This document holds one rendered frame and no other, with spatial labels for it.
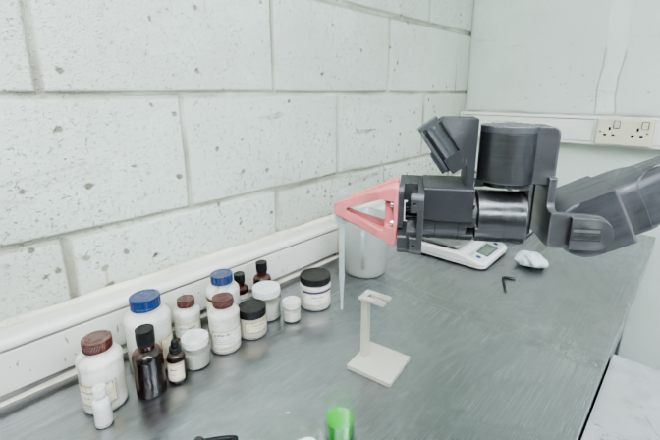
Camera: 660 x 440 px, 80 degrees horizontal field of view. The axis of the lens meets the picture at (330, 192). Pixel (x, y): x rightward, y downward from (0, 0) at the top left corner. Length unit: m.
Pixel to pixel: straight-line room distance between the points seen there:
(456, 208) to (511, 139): 0.08
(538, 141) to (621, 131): 1.12
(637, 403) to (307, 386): 0.50
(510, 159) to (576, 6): 1.27
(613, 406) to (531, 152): 0.47
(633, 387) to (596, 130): 0.92
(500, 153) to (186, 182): 0.60
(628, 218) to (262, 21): 0.75
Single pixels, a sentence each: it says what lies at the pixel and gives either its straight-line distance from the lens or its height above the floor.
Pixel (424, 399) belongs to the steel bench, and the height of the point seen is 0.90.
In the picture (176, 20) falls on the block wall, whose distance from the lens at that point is 0.83.
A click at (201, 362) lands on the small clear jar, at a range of 0.75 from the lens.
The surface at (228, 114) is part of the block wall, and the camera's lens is 0.87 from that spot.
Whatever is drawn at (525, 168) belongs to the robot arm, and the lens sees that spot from 0.43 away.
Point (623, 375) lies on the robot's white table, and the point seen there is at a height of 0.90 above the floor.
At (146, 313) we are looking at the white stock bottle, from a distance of 0.73.
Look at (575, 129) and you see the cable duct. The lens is 1.58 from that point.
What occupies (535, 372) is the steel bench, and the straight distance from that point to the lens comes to 0.80.
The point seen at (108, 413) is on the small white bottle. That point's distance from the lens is 0.70.
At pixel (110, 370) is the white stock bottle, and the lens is 0.69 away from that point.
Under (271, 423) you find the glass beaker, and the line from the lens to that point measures 0.41.
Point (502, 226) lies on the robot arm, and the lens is 0.44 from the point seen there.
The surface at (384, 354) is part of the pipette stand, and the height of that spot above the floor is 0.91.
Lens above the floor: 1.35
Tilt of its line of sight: 14 degrees down
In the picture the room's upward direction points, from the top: straight up
